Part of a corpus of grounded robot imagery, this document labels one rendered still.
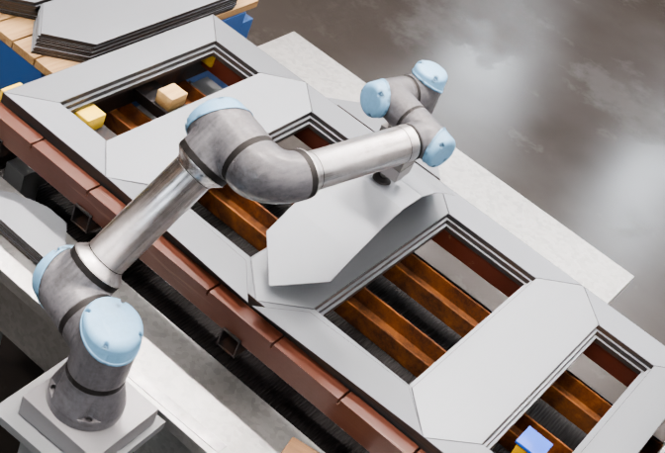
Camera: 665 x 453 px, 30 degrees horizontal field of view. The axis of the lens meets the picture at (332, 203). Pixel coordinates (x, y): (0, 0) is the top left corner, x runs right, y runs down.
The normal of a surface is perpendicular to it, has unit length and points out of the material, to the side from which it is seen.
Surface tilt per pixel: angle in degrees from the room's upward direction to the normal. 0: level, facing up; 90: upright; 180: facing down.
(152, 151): 0
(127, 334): 9
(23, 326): 90
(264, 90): 0
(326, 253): 30
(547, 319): 0
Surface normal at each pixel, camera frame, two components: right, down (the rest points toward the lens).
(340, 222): 0.04, -0.50
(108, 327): 0.43, -0.62
